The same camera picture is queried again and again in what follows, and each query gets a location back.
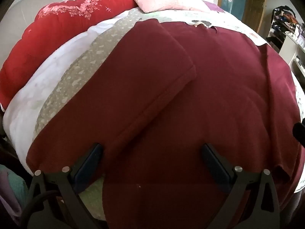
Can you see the white bed sheet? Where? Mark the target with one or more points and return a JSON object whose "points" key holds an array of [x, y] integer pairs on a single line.
{"points": [[45, 81]]}

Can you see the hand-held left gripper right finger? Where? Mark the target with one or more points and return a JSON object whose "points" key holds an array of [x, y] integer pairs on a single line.
{"points": [[215, 165]]}

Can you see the white shelf unit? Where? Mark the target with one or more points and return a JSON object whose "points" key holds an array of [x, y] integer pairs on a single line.
{"points": [[293, 50]]}

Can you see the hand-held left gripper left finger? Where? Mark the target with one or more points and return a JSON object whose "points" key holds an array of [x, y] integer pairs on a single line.
{"points": [[88, 163]]}

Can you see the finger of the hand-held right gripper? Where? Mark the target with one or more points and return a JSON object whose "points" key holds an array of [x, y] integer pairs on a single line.
{"points": [[299, 131]]}

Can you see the heart-patterned quilted bedspread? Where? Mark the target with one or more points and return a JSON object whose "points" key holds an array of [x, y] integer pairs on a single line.
{"points": [[234, 23]]}

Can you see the teal and purple cloth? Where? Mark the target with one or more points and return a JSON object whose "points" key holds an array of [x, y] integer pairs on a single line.
{"points": [[13, 190]]}

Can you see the maroon knit garment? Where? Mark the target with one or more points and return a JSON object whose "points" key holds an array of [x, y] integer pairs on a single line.
{"points": [[214, 88]]}

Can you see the red floral quilt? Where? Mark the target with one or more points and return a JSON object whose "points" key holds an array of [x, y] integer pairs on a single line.
{"points": [[59, 26]]}

